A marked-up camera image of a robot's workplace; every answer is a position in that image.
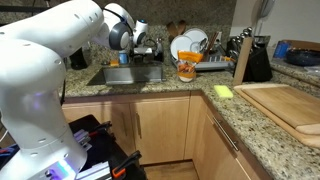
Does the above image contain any dark blue pan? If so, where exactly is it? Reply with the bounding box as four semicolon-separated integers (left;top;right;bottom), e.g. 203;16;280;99
285;47;320;67

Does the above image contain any grey dish rack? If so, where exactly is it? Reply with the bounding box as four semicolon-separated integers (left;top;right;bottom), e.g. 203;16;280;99
171;43;236;72

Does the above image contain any wooden drawer front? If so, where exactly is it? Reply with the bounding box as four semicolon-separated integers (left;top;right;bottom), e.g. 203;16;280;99
192;94;274;180

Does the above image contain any white plate with rim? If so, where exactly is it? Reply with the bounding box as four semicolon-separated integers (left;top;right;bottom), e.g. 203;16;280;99
183;27;209;45

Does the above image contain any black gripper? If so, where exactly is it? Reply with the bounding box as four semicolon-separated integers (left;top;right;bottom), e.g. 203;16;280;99
133;39;158;57

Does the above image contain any orange snack bag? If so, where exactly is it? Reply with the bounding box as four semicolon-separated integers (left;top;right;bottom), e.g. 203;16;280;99
175;49;204;83

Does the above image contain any large wooden cutting board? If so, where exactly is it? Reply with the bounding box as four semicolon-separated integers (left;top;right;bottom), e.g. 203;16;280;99
233;82;320;150

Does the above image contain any wooden tray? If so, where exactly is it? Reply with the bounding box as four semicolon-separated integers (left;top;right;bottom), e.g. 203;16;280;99
283;39;320;52

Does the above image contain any black robot cart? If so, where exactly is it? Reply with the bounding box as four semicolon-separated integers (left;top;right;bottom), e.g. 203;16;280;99
68;114;148;180

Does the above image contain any metal ladle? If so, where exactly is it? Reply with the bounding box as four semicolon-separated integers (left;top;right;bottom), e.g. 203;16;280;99
198;37;208;54

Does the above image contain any dark green glass bottle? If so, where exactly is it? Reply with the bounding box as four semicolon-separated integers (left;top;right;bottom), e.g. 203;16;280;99
68;47;89;71

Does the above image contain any small blue soap bottle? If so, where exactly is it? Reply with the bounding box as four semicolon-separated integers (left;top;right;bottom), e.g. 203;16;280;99
118;50;129;65

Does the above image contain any orange black bar clamp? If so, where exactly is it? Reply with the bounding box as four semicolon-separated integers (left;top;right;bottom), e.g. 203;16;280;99
111;149;143;179

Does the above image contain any metal cabinet door handle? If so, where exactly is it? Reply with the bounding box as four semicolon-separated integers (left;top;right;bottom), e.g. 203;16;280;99
121;112;130;138
134;111;143;140

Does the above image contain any large white plate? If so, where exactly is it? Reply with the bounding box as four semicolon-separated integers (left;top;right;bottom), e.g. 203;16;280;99
169;34;194;61

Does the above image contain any red black bar clamp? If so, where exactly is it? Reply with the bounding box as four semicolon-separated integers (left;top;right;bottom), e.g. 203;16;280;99
87;120;113;138

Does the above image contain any wooden cabinet door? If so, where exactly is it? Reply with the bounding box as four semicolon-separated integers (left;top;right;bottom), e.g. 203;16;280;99
129;96;191;165
61;102;137;156

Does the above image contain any brown wooden utensil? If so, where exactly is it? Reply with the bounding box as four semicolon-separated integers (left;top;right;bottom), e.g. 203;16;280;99
202;31;220;62

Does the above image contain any yellow sponge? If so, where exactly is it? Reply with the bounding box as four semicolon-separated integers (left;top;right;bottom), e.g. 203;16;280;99
213;84;234;99

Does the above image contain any small upright wooden board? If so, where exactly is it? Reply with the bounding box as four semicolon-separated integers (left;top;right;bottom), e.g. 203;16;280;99
232;36;255;86

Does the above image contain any wooden spoon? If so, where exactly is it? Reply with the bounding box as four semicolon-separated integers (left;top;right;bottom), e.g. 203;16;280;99
176;19;188;36
166;21;180;39

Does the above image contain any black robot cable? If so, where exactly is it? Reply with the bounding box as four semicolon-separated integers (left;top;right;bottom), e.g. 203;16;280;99
59;79;67;106

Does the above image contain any dark soap dispenser bottle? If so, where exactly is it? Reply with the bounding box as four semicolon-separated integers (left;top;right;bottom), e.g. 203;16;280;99
154;37;165;64

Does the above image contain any stainless steel sink basin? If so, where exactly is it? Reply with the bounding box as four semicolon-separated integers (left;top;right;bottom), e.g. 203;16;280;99
87;64;165;86

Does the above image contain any wooden cutting board with handle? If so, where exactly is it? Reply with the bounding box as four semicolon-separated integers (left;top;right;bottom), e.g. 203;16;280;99
241;85;320;136

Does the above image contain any black knife block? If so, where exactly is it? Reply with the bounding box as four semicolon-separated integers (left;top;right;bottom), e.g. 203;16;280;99
243;42;274;83

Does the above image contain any long metal drawer handle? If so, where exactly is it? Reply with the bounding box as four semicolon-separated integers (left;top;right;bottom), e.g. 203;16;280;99
211;115;240;152

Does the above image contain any blue container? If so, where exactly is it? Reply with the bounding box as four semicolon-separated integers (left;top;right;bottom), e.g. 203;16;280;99
273;40;291;60

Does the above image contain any aluminium extrusion profile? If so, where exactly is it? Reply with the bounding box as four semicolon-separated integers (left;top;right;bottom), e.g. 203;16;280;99
72;128;93;152
74;161;113;180

